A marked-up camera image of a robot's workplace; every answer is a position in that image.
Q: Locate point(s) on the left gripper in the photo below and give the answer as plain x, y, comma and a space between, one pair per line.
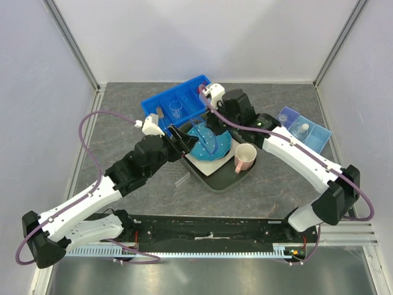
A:
180, 146

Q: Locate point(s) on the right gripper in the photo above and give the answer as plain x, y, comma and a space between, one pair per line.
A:
212, 123

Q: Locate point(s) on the blue safety glasses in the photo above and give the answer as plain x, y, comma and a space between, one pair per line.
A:
208, 146

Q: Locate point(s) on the glass jar with lid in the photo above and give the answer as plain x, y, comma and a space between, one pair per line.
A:
282, 118

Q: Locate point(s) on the glass flask with stopper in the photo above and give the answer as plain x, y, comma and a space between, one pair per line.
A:
300, 131

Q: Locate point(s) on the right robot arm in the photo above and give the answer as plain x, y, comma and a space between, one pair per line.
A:
339, 187

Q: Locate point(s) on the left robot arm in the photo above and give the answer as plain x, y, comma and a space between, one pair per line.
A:
52, 234

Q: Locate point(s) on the teal polka dot plate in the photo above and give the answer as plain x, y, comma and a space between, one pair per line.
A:
225, 140

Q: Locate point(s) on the white square plate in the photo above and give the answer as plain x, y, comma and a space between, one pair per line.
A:
209, 167

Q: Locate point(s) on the clear acrylic tube rack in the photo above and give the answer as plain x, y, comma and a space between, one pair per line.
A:
177, 173

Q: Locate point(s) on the blue divided storage bin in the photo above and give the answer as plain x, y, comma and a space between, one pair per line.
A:
187, 93

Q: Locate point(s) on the pink ceramic mug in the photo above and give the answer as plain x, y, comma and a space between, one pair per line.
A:
245, 155

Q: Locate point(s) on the dark green tray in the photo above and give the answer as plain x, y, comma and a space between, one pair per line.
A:
221, 180

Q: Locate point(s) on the light blue three-compartment box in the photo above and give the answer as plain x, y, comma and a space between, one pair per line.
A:
318, 136

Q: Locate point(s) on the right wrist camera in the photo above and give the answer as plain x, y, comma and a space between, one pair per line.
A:
213, 94

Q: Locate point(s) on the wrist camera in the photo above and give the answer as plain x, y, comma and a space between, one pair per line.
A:
150, 125
213, 94

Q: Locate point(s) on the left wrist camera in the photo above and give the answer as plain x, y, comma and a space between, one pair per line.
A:
150, 125

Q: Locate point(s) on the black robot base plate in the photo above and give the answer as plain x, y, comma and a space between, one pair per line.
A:
202, 234

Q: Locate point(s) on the right aluminium frame post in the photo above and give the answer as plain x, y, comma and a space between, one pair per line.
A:
340, 40

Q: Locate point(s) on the aluminium frame post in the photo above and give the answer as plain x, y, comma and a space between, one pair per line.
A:
340, 40
66, 33

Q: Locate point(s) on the left aluminium frame post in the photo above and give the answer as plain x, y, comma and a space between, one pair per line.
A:
66, 33

